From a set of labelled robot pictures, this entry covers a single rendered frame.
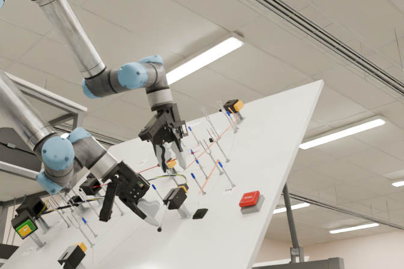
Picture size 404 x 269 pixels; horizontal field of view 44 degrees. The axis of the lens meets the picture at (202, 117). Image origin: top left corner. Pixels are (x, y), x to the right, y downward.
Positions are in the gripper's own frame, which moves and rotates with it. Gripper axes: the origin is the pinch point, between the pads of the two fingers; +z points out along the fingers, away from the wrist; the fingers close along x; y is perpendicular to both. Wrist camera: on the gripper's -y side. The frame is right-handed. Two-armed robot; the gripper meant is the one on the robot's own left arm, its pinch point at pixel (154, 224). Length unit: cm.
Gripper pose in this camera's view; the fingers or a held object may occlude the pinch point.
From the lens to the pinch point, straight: 148.6
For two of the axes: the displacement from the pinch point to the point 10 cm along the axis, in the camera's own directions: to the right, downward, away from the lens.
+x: -0.5, -0.6, 10.0
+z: 7.0, 7.0, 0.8
